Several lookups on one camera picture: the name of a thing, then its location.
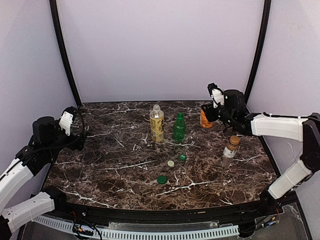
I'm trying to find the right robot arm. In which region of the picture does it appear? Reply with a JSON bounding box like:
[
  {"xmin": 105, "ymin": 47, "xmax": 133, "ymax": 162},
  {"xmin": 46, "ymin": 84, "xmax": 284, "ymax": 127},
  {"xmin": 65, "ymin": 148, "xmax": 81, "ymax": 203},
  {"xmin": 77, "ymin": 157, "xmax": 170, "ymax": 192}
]
[{"xmin": 201, "ymin": 83, "xmax": 320, "ymax": 210}]

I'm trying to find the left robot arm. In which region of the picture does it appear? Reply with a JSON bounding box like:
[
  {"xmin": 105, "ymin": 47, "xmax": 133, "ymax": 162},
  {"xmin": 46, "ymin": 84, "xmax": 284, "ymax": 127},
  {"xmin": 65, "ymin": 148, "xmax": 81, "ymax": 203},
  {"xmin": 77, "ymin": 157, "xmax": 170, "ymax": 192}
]
[{"xmin": 0, "ymin": 106, "xmax": 87, "ymax": 240}]

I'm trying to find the pale green bottle cap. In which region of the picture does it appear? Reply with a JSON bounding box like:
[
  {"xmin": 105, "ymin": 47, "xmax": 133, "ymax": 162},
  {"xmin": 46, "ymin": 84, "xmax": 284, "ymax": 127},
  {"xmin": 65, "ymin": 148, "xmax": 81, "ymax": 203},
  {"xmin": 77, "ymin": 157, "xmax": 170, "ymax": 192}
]
[{"xmin": 167, "ymin": 160, "xmax": 175, "ymax": 168}]

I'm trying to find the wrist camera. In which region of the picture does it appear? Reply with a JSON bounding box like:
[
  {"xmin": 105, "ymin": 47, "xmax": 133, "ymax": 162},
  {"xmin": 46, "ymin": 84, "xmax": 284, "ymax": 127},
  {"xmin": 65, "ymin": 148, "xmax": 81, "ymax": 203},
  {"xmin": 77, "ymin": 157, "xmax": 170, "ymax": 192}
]
[
  {"xmin": 58, "ymin": 111, "xmax": 74, "ymax": 136},
  {"xmin": 207, "ymin": 83, "xmax": 224, "ymax": 108}
]

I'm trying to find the yellow tea bottle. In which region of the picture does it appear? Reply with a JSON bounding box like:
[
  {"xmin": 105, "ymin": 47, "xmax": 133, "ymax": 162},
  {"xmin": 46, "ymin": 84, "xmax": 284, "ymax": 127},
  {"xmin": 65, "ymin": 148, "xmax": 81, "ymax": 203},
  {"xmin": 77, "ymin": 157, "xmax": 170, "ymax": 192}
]
[{"xmin": 149, "ymin": 104, "xmax": 165, "ymax": 143}]

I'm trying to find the black frame post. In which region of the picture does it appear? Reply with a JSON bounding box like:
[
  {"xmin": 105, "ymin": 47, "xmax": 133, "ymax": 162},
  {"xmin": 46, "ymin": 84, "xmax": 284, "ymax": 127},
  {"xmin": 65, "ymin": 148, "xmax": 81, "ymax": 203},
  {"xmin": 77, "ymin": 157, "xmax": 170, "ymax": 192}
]
[
  {"xmin": 244, "ymin": 0, "xmax": 272, "ymax": 104},
  {"xmin": 49, "ymin": 0, "xmax": 82, "ymax": 108}
]

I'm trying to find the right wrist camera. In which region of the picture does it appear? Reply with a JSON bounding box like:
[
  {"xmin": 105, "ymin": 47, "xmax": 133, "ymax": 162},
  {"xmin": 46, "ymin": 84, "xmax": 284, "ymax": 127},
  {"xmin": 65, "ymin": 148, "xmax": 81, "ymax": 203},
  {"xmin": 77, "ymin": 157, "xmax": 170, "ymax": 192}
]
[{"xmin": 207, "ymin": 83, "xmax": 224, "ymax": 108}]

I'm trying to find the white slotted cable duct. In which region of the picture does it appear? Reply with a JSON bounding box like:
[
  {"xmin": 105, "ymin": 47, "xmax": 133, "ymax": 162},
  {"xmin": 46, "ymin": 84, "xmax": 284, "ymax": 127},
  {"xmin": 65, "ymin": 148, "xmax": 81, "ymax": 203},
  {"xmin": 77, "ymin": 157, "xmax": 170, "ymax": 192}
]
[{"xmin": 27, "ymin": 215, "xmax": 240, "ymax": 240}]

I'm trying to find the orange juice bottle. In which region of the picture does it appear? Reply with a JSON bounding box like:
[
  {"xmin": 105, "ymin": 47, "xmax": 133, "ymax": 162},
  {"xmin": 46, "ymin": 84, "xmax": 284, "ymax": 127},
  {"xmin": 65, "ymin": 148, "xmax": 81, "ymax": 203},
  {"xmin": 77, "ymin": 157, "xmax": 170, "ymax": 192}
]
[{"xmin": 200, "ymin": 110, "xmax": 214, "ymax": 129}]

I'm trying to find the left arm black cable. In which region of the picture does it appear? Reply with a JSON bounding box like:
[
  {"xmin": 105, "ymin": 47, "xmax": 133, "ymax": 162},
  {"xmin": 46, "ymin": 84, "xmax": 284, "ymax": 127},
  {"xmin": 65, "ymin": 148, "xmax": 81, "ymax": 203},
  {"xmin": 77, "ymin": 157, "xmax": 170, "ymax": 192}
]
[{"xmin": 27, "ymin": 108, "xmax": 86, "ymax": 156}]

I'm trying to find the right black frame post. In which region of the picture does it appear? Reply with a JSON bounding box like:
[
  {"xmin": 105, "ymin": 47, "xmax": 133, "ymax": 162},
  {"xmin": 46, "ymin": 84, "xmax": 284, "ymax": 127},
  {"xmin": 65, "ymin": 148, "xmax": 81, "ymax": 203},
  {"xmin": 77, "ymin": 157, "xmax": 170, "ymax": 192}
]
[{"xmin": 244, "ymin": 0, "xmax": 272, "ymax": 104}]

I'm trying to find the black front rail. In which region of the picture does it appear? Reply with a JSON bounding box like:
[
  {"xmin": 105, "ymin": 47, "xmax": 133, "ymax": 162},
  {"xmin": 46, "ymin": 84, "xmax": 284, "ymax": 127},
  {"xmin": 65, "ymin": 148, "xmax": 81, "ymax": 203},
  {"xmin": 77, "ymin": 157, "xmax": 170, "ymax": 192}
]
[{"xmin": 57, "ymin": 201, "xmax": 283, "ymax": 227}]

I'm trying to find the brown coffee bottle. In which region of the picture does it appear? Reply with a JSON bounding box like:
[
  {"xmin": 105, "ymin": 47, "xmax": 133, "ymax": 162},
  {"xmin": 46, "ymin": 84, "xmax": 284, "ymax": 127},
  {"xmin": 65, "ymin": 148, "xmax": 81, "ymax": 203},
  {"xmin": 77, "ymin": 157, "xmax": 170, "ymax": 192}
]
[{"xmin": 221, "ymin": 135, "xmax": 240, "ymax": 168}]

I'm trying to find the left black frame post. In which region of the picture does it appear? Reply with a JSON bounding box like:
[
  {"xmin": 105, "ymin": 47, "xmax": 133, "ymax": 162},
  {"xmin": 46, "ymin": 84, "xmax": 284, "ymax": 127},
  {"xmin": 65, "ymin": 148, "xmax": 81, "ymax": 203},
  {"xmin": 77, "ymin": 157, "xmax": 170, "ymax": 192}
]
[{"xmin": 49, "ymin": 0, "xmax": 82, "ymax": 108}]

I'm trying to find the dark green juice cap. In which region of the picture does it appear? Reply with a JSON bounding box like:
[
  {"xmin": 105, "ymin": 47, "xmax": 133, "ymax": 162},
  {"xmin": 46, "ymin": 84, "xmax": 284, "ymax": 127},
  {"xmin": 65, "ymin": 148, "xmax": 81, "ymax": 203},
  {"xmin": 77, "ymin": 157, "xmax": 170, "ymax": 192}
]
[{"xmin": 156, "ymin": 175, "xmax": 168, "ymax": 185}]

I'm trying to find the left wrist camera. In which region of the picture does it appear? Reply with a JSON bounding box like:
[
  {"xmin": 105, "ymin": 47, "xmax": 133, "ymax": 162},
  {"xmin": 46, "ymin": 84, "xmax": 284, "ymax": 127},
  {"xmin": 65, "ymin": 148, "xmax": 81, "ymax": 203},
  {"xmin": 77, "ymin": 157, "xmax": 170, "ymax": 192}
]
[{"xmin": 58, "ymin": 111, "xmax": 74, "ymax": 136}]

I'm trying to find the green plastic bottle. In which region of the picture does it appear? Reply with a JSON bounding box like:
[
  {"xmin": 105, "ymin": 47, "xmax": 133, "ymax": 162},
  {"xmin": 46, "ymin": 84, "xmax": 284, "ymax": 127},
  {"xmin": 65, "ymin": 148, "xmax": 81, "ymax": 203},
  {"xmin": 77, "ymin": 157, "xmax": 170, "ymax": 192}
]
[{"xmin": 173, "ymin": 112, "xmax": 186, "ymax": 142}]

